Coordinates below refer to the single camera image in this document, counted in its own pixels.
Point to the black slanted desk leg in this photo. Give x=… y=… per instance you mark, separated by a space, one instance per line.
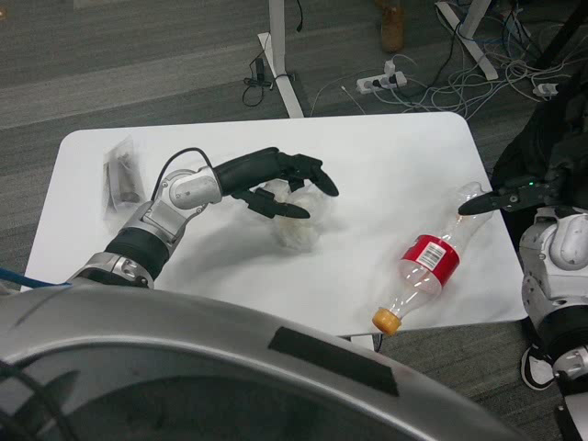
x=558 y=39

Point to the clear bag of white items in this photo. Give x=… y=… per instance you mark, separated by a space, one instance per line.
x=298 y=234

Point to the white power strip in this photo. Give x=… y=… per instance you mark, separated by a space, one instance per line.
x=381 y=82

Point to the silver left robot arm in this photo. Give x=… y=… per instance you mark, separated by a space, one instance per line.
x=188 y=190

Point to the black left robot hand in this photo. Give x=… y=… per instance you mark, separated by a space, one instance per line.
x=250 y=172

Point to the black white sneaker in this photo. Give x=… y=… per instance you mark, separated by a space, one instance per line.
x=537 y=369

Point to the clear bag with dark parts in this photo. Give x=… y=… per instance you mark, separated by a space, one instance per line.
x=121 y=179

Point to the white charger plug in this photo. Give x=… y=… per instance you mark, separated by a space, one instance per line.
x=546 y=89

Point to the clear bottle with red label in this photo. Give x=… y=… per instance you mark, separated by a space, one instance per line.
x=429 y=257

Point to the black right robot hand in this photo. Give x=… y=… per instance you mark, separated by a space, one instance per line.
x=523 y=195

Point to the silver robot chest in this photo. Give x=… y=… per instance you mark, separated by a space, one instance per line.
x=184 y=344

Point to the person in grey trousers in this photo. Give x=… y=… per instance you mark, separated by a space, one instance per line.
x=392 y=27

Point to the white standing desk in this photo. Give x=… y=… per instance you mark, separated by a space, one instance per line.
x=278 y=46

